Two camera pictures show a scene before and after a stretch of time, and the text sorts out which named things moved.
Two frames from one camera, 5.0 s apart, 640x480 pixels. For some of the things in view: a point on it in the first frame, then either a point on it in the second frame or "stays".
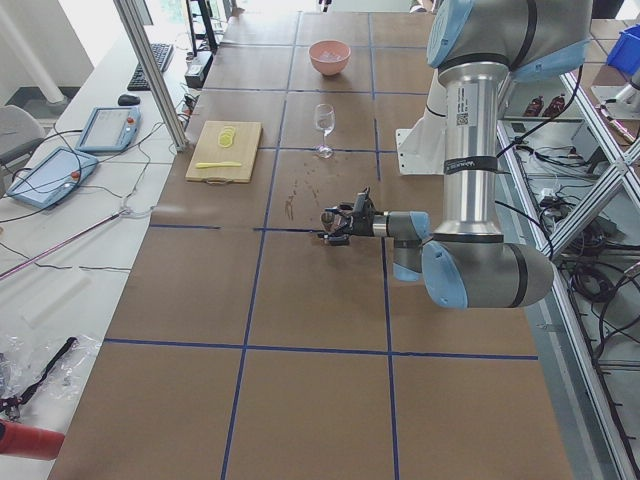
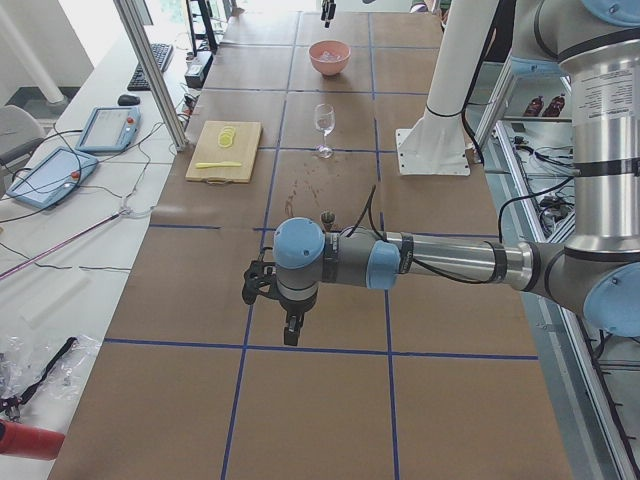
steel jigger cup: [328, 218] stays
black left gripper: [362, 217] → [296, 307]
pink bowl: [329, 56] stays
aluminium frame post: [153, 72] stays
